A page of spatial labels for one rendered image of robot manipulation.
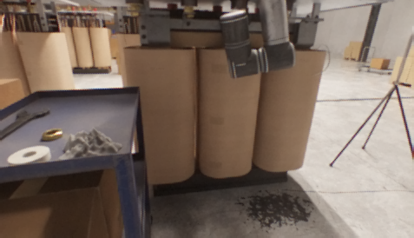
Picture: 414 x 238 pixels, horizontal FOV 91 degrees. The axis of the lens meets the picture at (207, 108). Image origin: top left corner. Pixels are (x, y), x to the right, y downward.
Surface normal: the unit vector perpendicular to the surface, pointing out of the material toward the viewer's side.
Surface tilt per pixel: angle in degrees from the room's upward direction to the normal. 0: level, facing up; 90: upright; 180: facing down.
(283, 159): 90
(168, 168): 90
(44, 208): 26
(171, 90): 90
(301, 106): 90
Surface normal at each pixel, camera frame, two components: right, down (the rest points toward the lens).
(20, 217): 0.13, -0.70
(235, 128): 0.18, 0.33
